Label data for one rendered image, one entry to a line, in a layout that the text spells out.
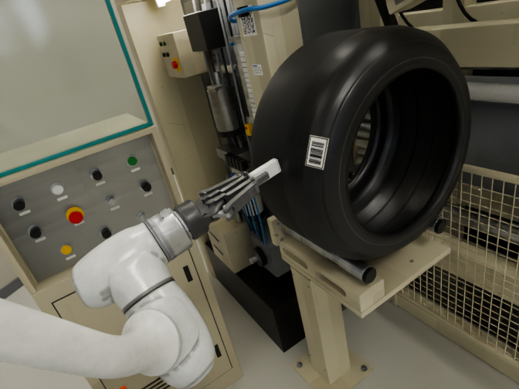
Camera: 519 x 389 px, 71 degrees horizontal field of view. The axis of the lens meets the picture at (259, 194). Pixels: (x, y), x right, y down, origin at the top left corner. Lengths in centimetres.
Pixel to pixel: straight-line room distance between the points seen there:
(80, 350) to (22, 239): 87
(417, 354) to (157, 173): 141
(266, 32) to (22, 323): 86
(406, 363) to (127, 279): 150
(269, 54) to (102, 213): 75
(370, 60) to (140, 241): 54
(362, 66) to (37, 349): 67
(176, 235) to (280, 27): 65
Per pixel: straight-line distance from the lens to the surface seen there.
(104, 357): 54
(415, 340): 201
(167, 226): 68
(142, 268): 66
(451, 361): 196
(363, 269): 95
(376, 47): 80
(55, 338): 50
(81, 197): 131
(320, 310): 152
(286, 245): 117
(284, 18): 109
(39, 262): 138
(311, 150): 72
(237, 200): 70
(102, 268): 67
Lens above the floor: 154
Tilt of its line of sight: 27 degrees down
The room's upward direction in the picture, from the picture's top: 13 degrees counter-clockwise
